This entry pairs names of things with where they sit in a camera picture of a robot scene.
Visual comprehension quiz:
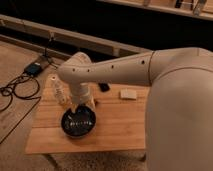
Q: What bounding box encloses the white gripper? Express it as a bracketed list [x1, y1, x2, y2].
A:
[69, 83, 95, 110]

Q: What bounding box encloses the white sponge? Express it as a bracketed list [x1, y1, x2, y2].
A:
[120, 89, 137, 100]

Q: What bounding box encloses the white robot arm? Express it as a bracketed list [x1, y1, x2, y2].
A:
[58, 47, 213, 171]

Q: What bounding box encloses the clear plastic water bottle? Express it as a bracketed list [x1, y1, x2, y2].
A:
[50, 75, 68, 106]

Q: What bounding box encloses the black smartphone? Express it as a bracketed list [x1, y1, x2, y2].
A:
[98, 83, 110, 92]

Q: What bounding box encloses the wooden table board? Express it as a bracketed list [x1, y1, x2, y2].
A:
[25, 74, 149, 154]

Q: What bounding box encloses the black power adapter box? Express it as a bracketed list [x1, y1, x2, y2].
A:
[24, 63, 42, 76]

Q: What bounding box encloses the long wooden rail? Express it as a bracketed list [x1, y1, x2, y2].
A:
[0, 14, 149, 57]

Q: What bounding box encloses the black floor cable left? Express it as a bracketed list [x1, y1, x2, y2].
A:
[0, 73, 42, 144]

